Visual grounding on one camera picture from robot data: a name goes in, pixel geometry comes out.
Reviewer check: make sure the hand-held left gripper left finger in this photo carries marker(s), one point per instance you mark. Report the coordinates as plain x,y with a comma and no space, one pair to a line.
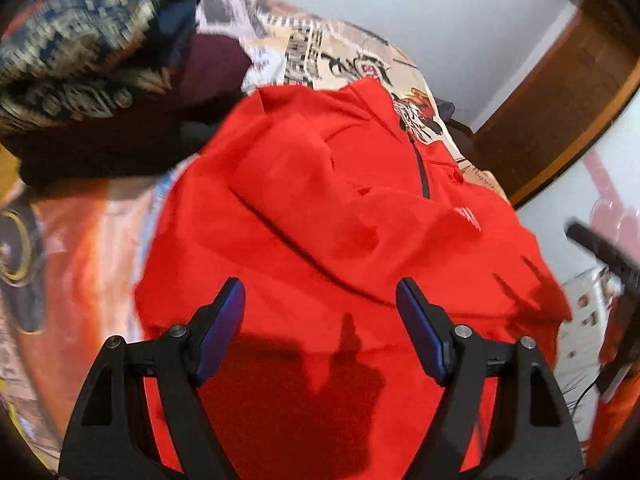
222,332

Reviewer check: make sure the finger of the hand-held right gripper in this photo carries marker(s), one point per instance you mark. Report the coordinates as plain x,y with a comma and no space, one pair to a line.
602,250

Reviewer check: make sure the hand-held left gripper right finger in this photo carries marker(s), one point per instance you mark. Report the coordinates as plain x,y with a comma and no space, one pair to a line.
422,332

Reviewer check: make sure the red zip jacket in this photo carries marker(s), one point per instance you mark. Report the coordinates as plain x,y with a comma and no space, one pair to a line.
310,200

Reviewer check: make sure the printed bed sheet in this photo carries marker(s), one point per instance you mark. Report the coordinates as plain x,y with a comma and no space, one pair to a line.
90,260

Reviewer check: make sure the dark blue cloth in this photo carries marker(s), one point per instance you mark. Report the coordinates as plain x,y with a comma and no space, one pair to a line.
445,109

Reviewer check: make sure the maroon cloth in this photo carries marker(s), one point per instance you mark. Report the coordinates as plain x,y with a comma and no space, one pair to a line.
210,67

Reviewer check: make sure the patterned dark blanket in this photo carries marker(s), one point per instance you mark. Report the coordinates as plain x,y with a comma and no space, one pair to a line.
85,40

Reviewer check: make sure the pink wall decoration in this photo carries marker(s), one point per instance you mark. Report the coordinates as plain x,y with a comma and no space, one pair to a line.
607,195

